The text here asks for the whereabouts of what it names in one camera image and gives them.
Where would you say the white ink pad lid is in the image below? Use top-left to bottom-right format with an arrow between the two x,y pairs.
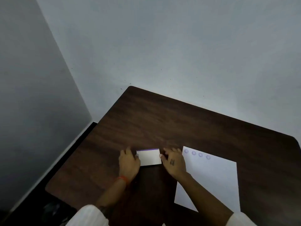
136,149 -> 162,167

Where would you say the person's left hand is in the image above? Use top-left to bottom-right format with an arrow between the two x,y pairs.
118,146 -> 141,184

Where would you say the dark patterned cloth bundle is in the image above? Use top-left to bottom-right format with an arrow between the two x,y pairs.
41,200 -> 78,226

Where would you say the person's right hand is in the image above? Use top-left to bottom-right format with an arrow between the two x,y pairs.
160,148 -> 188,179

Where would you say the person's left forearm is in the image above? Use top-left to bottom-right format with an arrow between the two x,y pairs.
94,177 -> 131,218

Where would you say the person's right forearm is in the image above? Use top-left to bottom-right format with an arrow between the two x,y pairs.
173,173 -> 235,226

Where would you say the white shirt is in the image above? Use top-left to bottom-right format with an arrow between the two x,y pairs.
65,204 -> 258,226

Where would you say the white paper sheet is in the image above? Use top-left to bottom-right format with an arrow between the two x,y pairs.
174,146 -> 241,213

